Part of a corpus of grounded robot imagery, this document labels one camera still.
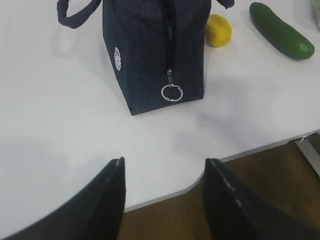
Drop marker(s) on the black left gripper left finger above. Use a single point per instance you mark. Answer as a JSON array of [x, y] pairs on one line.
[[94, 213]]

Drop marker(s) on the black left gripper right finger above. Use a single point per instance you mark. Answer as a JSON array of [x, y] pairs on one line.
[[234, 212]]

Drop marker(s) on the dark blue lunch bag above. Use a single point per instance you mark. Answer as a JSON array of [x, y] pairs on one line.
[[156, 48]]

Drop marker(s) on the green cucumber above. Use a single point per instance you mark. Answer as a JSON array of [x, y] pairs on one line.
[[279, 34]]

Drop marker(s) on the yellow lemon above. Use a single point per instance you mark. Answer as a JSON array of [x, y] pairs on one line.
[[218, 31]]

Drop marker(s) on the grey table leg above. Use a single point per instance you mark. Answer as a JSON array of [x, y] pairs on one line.
[[310, 153]]

